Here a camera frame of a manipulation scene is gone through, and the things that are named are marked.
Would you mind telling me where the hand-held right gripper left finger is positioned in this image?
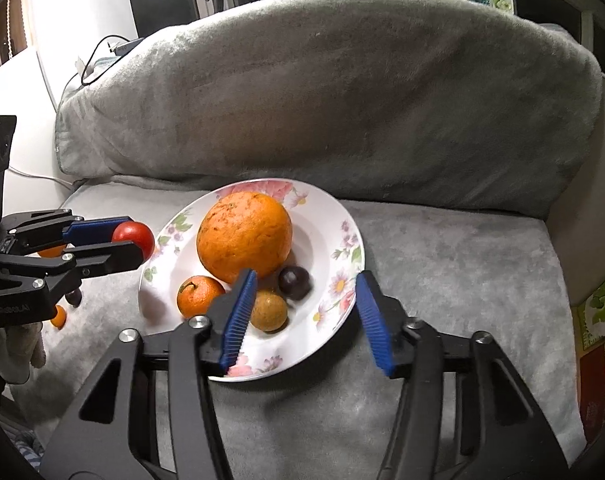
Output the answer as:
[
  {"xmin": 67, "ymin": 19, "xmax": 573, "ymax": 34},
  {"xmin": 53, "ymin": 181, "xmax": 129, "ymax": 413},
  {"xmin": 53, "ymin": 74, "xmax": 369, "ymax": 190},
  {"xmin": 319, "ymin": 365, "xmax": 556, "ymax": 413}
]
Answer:
[{"xmin": 40, "ymin": 268, "xmax": 259, "ymax": 480}]

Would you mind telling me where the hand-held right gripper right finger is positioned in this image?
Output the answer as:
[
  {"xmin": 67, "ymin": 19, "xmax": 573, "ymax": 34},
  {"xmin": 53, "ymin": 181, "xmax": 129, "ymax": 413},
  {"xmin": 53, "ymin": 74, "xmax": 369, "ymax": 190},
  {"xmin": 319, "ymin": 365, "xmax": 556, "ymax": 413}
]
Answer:
[{"xmin": 356, "ymin": 270, "xmax": 570, "ymax": 480}]

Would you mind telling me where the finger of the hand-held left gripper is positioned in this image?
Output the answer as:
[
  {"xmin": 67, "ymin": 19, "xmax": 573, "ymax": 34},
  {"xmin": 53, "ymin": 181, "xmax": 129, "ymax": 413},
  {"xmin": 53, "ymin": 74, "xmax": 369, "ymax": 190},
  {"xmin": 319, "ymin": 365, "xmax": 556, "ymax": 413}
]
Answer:
[
  {"xmin": 0, "ymin": 210, "xmax": 133, "ymax": 253},
  {"xmin": 0, "ymin": 240, "xmax": 146, "ymax": 283}
]

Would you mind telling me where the red tomato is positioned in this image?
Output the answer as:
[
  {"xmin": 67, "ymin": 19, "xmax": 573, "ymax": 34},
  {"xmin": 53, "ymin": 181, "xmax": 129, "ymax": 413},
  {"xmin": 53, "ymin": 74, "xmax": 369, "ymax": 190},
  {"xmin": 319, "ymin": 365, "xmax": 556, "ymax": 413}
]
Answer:
[{"xmin": 111, "ymin": 221, "xmax": 156, "ymax": 261}]

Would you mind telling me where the green-brown round fruit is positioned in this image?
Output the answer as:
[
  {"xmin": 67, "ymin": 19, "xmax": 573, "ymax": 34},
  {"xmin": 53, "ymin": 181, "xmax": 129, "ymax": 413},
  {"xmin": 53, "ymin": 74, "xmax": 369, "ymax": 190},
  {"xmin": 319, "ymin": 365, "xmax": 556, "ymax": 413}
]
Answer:
[{"xmin": 250, "ymin": 290, "xmax": 288, "ymax": 333}]

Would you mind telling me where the small tangerine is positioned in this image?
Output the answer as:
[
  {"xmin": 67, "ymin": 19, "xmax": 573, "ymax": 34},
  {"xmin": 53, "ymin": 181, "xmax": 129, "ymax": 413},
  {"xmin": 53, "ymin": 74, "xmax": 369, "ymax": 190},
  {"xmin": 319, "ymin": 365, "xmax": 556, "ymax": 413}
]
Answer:
[{"xmin": 176, "ymin": 276, "xmax": 226, "ymax": 319}]

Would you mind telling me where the large speckled orange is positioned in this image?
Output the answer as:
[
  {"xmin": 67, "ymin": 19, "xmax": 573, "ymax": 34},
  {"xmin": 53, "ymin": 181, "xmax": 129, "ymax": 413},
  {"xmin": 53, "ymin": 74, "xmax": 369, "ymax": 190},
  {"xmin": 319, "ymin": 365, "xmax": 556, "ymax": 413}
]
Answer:
[{"xmin": 196, "ymin": 191, "xmax": 293, "ymax": 285}]

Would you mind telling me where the white floral plate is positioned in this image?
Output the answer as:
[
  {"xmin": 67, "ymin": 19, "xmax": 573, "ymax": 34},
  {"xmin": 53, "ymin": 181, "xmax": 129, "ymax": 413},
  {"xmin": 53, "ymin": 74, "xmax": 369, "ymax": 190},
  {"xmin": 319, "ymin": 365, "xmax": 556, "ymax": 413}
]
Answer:
[{"xmin": 138, "ymin": 178, "xmax": 365, "ymax": 383}]

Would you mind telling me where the person's left hand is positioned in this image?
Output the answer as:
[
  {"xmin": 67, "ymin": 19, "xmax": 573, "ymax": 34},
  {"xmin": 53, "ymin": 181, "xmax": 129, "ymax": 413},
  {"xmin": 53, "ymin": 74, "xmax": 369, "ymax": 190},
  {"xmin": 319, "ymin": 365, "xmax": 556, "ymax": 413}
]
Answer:
[{"xmin": 0, "ymin": 321, "xmax": 47, "ymax": 389}]

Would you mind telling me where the striped cloth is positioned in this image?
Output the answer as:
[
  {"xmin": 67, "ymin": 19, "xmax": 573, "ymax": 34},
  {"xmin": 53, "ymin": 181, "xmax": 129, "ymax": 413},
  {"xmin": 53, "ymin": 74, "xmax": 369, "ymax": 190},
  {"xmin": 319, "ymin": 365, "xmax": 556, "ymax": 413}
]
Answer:
[{"xmin": 12, "ymin": 430, "xmax": 46, "ymax": 466}]

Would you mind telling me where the grey blanket covered sofa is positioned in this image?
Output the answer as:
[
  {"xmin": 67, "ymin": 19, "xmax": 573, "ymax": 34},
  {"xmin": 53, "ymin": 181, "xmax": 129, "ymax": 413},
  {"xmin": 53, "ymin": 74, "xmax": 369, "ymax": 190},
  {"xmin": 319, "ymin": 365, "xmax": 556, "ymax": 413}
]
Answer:
[{"xmin": 12, "ymin": 0, "xmax": 605, "ymax": 480}]

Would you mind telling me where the green cardboard box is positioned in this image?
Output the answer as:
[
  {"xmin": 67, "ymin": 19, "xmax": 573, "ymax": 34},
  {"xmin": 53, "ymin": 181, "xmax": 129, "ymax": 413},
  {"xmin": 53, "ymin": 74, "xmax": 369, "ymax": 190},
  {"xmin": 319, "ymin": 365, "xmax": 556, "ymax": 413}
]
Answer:
[{"xmin": 575, "ymin": 267, "xmax": 605, "ymax": 356}]

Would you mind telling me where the red cardboard box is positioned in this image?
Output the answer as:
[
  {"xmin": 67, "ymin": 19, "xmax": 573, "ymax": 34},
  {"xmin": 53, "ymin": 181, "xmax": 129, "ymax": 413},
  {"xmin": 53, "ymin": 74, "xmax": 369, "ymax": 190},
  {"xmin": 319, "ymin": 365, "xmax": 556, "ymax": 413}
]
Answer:
[{"xmin": 577, "ymin": 340, "xmax": 605, "ymax": 446}]

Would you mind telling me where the long white cable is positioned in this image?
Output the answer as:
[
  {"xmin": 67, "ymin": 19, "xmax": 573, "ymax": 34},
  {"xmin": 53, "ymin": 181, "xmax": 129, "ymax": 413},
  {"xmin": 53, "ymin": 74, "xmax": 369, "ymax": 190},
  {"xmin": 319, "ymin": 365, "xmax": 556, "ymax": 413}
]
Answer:
[{"xmin": 5, "ymin": 165, "xmax": 70, "ymax": 186}]

